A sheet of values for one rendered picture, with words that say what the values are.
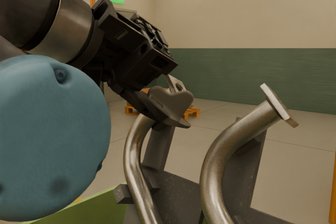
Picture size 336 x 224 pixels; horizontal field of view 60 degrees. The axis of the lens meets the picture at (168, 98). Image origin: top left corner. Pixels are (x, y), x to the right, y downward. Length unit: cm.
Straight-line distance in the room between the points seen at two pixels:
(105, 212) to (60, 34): 42
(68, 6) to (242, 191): 31
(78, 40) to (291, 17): 624
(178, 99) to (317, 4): 605
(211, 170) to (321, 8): 605
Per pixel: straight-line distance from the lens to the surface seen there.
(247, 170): 42
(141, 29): 36
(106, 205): 63
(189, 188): 48
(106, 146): 16
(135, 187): 48
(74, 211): 60
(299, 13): 644
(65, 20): 30
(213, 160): 39
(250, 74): 671
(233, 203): 43
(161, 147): 52
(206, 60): 718
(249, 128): 38
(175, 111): 41
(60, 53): 31
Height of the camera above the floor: 124
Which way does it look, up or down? 10 degrees down
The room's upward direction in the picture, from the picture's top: straight up
